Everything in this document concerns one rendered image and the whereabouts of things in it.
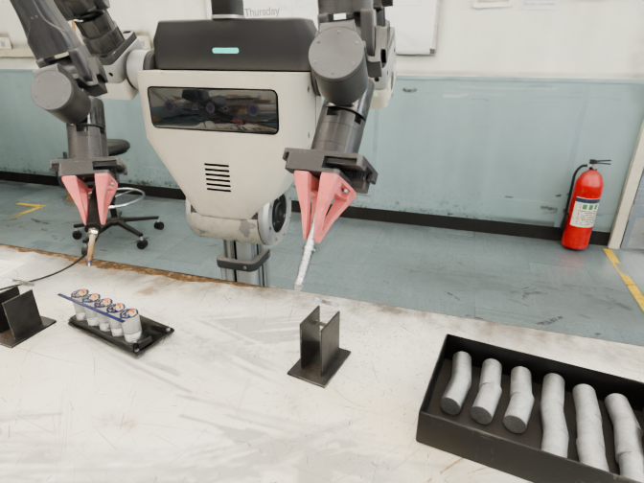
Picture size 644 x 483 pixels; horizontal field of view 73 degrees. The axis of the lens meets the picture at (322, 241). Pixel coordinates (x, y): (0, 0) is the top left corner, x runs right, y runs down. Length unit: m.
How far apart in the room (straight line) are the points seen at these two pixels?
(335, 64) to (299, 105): 0.43
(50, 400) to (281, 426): 0.30
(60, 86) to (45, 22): 0.12
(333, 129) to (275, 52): 0.47
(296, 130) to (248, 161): 0.12
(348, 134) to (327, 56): 0.09
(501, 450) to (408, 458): 0.10
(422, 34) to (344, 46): 2.51
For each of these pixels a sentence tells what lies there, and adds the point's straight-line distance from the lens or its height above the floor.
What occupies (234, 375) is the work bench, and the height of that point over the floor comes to 0.75.
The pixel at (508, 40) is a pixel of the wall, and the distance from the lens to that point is 3.01.
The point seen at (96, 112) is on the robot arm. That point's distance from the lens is 0.81.
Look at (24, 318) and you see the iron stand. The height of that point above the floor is 0.78.
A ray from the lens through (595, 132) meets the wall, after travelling 3.12.
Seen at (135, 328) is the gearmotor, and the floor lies 0.79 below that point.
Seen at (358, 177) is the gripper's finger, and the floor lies 1.01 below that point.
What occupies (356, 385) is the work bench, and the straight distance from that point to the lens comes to 0.61.
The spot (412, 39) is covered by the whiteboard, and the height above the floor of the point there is 1.20.
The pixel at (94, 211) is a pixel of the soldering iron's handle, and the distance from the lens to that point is 0.79.
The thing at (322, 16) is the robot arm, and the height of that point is 1.19.
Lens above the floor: 1.15
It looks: 24 degrees down
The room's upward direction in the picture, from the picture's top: straight up
